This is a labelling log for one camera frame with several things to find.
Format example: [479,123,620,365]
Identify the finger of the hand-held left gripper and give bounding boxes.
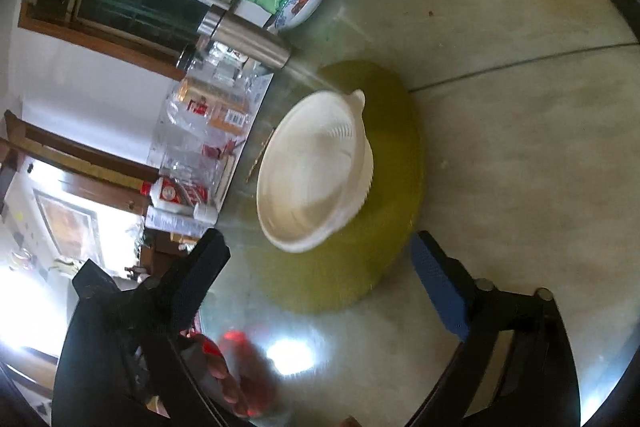
[71,258,125,304]

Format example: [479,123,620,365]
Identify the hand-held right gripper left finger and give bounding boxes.
[51,228,232,427]

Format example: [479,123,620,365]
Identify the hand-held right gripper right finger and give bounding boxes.
[409,230,582,427]

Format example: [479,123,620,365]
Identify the large cream ribbed bowl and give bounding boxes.
[256,89,375,254]

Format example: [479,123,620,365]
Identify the medium cream ribbed bowl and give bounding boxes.
[274,89,370,228]

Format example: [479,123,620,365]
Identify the person's left hand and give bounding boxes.
[197,347,253,418]

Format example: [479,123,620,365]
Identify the white lotion tube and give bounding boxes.
[144,202,219,231]

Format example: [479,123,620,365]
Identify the red and white tube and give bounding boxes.
[141,179,215,206]

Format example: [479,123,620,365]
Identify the round gold mat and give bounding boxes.
[263,59,427,314]

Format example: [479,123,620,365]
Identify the clear plastic bags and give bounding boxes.
[149,57,261,192]

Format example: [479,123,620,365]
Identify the amber bottle with red cap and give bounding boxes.
[189,97,254,138]

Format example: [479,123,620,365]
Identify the clear jar with black lid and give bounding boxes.
[174,43,246,80]

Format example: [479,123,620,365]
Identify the stainless steel thermos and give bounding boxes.
[196,4,292,70]

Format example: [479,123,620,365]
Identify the framed wall picture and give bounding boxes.
[32,188,102,259]

